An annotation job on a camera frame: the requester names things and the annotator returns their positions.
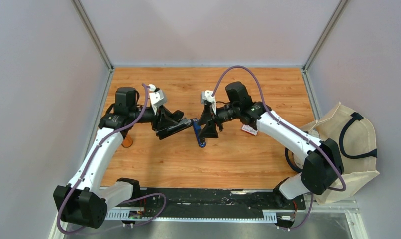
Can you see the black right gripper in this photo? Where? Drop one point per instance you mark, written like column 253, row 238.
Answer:
column 209, row 130

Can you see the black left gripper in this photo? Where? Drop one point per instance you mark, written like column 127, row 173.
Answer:
column 162, row 121

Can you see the blue stapler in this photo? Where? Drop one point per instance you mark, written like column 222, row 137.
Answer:
column 197, row 130

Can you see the black stapler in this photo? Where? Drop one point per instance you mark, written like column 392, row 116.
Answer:
column 181, row 125

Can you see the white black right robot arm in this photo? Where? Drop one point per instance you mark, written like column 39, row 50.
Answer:
column 320, row 161

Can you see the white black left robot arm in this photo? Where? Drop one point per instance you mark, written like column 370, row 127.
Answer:
column 81, row 203

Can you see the small staple box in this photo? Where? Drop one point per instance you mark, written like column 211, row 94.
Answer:
column 249, row 130

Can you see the orange round object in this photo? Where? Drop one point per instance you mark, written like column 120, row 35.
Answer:
column 127, row 141

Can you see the beige tote bag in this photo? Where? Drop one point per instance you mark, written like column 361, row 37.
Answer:
column 356, row 138

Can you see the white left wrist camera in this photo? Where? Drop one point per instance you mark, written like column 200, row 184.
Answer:
column 157, row 98

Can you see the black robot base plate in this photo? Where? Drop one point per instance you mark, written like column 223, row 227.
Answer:
column 206, row 193

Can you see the aluminium frame rail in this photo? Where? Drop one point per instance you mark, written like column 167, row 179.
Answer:
column 258, row 207

